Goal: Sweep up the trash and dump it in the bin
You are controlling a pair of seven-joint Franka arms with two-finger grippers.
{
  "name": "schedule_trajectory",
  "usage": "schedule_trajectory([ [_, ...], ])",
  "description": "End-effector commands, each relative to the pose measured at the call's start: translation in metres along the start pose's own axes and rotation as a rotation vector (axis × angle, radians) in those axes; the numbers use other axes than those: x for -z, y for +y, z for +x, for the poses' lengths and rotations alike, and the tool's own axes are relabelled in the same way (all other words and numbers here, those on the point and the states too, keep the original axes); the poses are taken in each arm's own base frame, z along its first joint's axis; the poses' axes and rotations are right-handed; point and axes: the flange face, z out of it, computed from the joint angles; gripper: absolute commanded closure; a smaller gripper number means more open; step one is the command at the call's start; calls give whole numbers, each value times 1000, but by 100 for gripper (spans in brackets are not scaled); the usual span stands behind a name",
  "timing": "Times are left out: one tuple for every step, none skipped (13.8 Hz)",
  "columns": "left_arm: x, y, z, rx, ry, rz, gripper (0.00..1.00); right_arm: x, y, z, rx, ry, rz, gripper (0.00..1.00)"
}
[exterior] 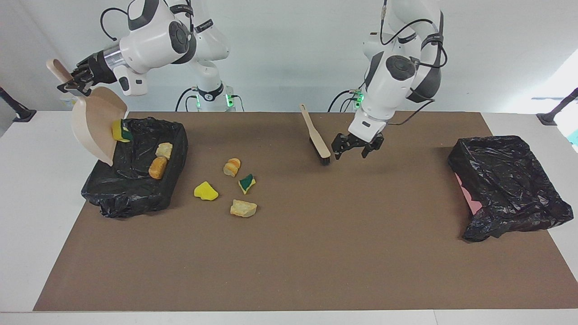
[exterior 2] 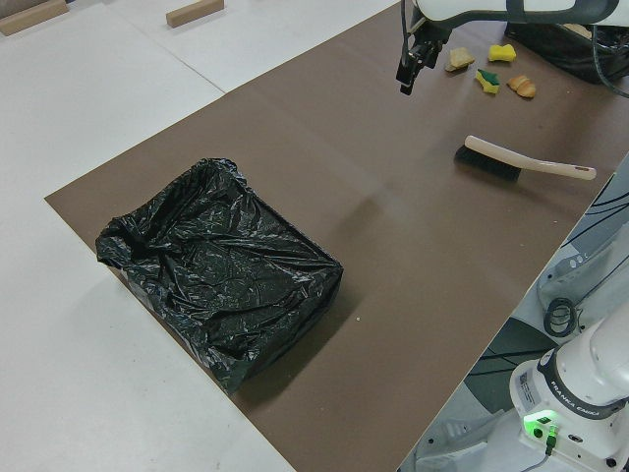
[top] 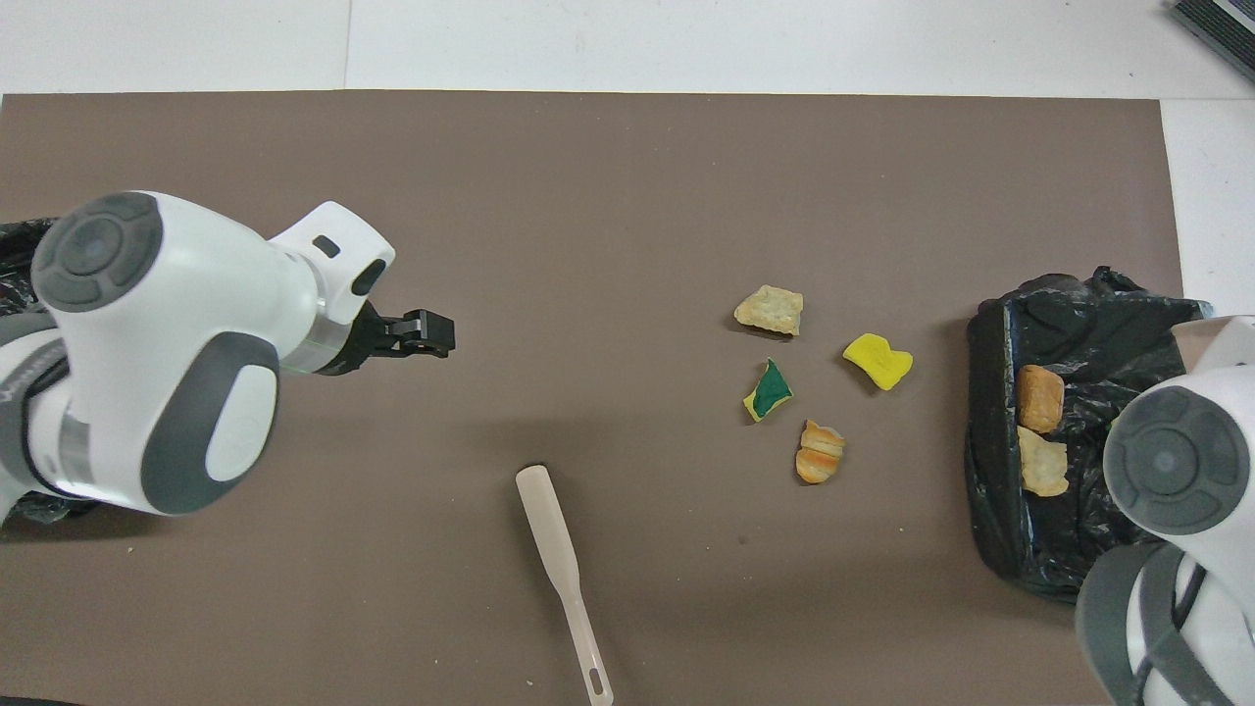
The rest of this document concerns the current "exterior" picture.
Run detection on beige hand brush black bristles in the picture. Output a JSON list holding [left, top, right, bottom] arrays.
[[300, 104, 331, 165]]

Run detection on beige plastic dustpan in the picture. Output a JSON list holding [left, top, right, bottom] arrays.
[[46, 58, 129, 167]]

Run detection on black base cable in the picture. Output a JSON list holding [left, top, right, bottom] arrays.
[[329, 89, 362, 112], [175, 87, 199, 112]]

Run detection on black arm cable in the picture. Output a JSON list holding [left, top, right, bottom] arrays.
[[99, 0, 213, 42], [379, 0, 448, 126]]

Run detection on pale bread piece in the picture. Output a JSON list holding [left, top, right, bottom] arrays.
[[230, 200, 258, 218]]

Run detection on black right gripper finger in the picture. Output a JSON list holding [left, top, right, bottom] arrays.
[[69, 62, 93, 79], [57, 78, 94, 97]]

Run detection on plain yellow sponge piece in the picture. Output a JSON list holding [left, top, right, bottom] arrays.
[[194, 181, 219, 201]]

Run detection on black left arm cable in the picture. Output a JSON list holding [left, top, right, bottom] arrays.
[[379, 0, 448, 126]]

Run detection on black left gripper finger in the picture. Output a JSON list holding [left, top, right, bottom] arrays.
[[331, 135, 351, 159], [361, 138, 385, 158]]

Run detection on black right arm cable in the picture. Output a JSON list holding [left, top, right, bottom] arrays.
[[99, 0, 213, 42]]

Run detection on brown table mat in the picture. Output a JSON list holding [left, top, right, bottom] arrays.
[[33, 111, 578, 312]]

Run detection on small green yellow sponge piece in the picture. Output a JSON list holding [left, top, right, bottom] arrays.
[[238, 174, 256, 195]]

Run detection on black bag lined pink bin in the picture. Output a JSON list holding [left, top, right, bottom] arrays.
[[447, 135, 574, 243]]

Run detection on large green yellow sponge piece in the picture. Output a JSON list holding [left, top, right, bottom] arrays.
[[112, 119, 134, 143]]

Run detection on brown oval bread roll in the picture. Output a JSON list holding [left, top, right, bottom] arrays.
[[149, 156, 168, 180]]

